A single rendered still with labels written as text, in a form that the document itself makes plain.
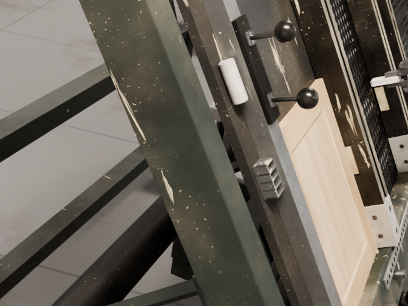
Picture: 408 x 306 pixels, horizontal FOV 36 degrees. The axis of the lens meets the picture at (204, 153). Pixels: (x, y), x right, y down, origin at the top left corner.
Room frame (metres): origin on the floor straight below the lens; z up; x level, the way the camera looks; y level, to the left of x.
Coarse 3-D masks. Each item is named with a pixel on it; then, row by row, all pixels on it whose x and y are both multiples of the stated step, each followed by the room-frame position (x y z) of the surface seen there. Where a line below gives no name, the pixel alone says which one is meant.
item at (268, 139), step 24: (216, 0) 1.08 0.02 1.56; (216, 24) 1.08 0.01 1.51; (240, 72) 1.06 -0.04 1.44; (264, 120) 1.04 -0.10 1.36; (264, 144) 1.03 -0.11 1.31; (288, 168) 1.04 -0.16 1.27; (288, 192) 1.01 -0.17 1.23; (288, 216) 1.01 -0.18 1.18; (312, 240) 1.00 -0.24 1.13; (312, 264) 0.98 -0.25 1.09; (312, 288) 0.98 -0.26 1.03
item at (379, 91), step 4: (376, 88) 1.83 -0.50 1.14; (380, 88) 1.83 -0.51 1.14; (376, 92) 1.83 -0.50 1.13; (380, 92) 1.83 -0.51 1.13; (384, 92) 1.82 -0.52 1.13; (376, 96) 1.83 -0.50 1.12; (380, 96) 1.83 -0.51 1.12; (384, 96) 1.82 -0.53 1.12; (380, 100) 1.83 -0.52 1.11; (384, 100) 1.82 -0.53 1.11; (380, 104) 1.82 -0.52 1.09; (384, 104) 1.82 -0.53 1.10; (388, 104) 1.82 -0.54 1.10; (380, 108) 1.82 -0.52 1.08; (384, 108) 1.82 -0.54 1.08; (388, 108) 1.82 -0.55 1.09
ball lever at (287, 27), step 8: (280, 24) 1.00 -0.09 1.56; (288, 24) 1.00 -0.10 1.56; (248, 32) 1.08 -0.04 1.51; (264, 32) 1.05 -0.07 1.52; (272, 32) 1.03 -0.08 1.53; (280, 32) 0.99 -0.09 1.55; (288, 32) 0.99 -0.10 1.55; (296, 32) 1.00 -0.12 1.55; (248, 40) 1.07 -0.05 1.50; (280, 40) 0.99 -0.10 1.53; (288, 40) 0.99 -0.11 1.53
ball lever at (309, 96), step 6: (300, 90) 0.99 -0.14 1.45; (306, 90) 0.98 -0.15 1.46; (312, 90) 0.98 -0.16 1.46; (270, 96) 1.05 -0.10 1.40; (294, 96) 1.01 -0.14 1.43; (300, 96) 0.98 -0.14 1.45; (306, 96) 0.97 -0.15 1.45; (312, 96) 0.97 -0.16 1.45; (318, 96) 0.98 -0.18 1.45; (270, 102) 1.05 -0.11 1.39; (276, 102) 1.06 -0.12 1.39; (300, 102) 0.97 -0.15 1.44; (306, 102) 0.97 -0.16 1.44; (312, 102) 0.97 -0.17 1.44; (306, 108) 0.97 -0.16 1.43; (312, 108) 0.98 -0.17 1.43
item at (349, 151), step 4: (348, 148) 1.40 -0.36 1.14; (348, 152) 1.40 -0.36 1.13; (352, 152) 1.39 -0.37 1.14; (348, 156) 1.40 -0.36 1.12; (352, 156) 1.39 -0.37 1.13; (352, 160) 1.39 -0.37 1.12; (352, 164) 1.39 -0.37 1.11; (356, 164) 1.39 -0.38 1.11; (352, 168) 1.39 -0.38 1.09; (356, 168) 1.39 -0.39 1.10; (356, 172) 1.39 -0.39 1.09
